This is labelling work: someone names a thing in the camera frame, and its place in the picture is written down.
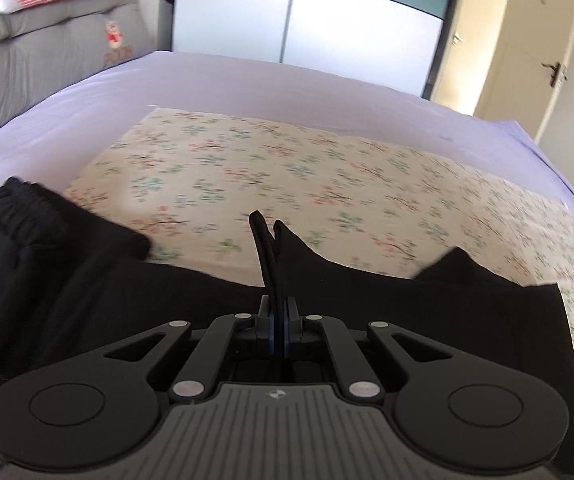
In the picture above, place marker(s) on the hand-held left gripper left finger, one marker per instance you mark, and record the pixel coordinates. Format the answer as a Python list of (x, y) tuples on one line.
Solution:
[(270, 332)]

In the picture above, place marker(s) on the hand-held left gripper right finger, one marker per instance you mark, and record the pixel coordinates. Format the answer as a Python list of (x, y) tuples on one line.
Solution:
[(288, 332)]

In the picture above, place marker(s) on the black elastic-waist pants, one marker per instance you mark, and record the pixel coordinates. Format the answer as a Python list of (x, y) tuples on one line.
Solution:
[(22, 240)]

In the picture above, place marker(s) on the floral blanket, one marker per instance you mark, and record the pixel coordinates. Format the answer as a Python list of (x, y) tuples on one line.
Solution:
[(292, 170)]

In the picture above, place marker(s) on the lilac bed sheet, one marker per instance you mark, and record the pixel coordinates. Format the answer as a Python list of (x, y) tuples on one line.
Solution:
[(267, 85)]

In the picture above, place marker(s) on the white door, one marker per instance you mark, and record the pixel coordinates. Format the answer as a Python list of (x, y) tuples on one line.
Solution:
[(459, 70)]

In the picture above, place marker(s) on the white and teal wardrobe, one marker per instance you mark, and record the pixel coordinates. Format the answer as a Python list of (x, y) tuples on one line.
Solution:
[(317, 20)]

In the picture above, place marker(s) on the grey padded headboard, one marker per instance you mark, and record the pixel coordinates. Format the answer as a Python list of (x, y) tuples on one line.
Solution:
[(42, 60)]

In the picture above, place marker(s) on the cream door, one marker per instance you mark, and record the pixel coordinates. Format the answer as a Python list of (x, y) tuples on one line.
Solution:
[(522, 50)]

